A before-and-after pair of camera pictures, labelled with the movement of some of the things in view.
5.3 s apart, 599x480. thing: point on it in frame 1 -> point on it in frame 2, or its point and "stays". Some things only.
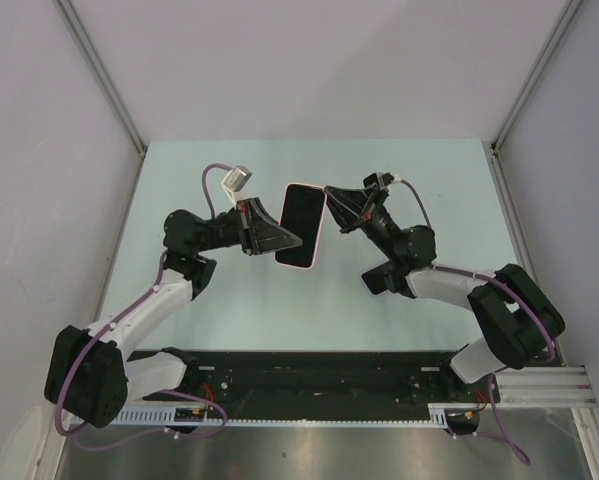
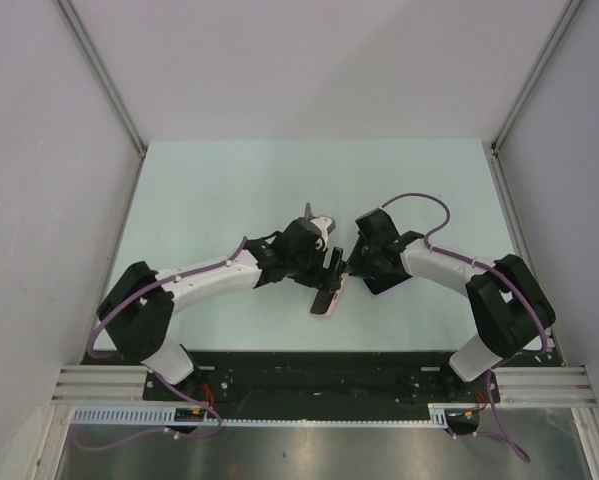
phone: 375,278 stays
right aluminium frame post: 532,79 stays
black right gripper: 349,217 -> 354,265
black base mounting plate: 331,379 stays
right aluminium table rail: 512,223 stays
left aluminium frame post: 102,73 stays
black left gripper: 259,233 -> 323,278
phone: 302,213 -> 324,301
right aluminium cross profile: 546,387 stays
